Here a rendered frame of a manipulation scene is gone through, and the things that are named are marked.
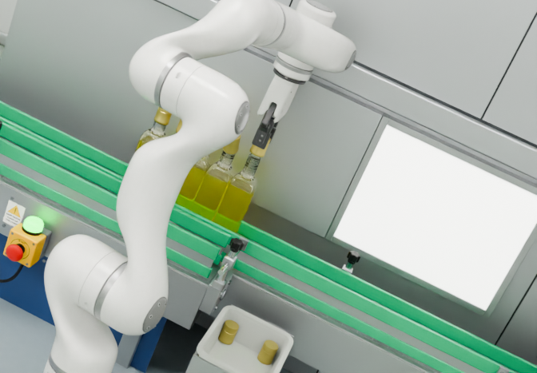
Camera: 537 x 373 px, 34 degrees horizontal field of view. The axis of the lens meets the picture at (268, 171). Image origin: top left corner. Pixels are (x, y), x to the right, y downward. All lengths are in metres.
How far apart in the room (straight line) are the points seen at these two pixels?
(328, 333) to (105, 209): 0.57
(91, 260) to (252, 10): 0.52
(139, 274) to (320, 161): 0.69
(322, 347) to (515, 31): 0.82
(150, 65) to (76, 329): 0.50
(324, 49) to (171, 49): 0.38
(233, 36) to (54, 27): 0.85
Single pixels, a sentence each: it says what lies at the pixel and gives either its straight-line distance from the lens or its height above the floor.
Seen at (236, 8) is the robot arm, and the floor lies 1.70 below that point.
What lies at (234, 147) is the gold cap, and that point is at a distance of 1.98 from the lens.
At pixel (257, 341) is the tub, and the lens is 2.03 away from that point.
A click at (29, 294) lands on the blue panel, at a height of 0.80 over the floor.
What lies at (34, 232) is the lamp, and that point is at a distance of 2.03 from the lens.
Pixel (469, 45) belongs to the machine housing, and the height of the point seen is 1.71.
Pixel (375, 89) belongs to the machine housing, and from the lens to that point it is 2.03.
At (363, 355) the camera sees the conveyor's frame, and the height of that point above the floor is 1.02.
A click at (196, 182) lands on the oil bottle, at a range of 2.03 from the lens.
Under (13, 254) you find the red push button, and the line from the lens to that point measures 2.02.
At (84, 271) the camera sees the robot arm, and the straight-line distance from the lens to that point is 1.61.
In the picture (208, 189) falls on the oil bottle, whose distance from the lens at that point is 2.02.
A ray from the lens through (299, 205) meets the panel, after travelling 2.14.
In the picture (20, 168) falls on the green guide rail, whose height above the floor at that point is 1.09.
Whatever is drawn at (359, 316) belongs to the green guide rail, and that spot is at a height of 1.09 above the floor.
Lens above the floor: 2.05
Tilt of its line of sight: 22 degrees down
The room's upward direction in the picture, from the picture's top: 23 degrees clockwise
